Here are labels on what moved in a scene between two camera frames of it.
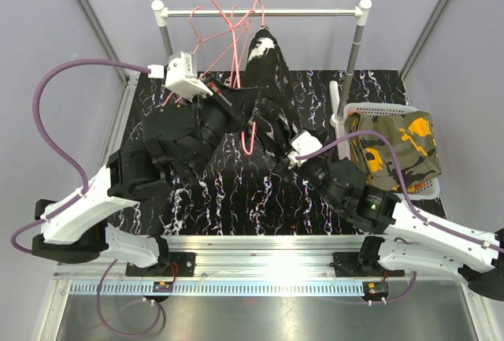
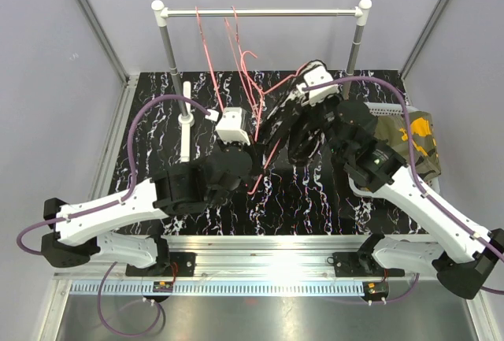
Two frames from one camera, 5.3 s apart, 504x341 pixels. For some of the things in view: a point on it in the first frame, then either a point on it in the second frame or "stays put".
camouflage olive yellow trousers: x=413 y=137 stays put
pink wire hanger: x=259 y=1 to x=261 y=109
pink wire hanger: x=198 y=41 to x=209 y=61
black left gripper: x=239 y=102 to x=257 y=151
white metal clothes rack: x=161 y=13 stays put
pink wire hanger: x=233 y=27 to x=260 y=97
